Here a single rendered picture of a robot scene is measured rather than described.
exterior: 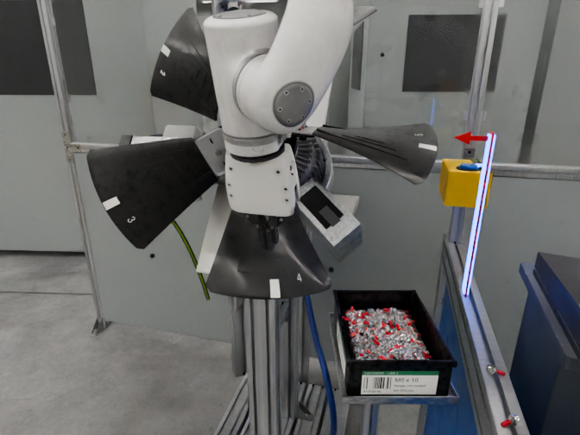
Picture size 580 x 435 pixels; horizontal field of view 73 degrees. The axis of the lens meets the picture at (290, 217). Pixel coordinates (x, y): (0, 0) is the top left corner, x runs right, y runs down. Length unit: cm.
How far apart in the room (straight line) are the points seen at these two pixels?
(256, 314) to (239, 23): 82
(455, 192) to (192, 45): 71
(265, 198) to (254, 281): 18
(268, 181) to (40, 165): 280
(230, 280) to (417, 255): 107
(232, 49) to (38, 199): 297
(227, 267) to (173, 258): 129
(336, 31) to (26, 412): 192
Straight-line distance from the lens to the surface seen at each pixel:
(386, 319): 80
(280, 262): 70
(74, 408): 201
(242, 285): 67
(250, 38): 46
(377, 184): 154
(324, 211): 82
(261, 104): 41
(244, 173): 54
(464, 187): 105
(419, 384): 69
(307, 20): 41
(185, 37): 101
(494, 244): 165
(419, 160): 74
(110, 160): 89
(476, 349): 76
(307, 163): 89
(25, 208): 343
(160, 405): 189
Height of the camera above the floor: 128
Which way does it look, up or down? 20 degrees down
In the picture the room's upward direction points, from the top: straight up
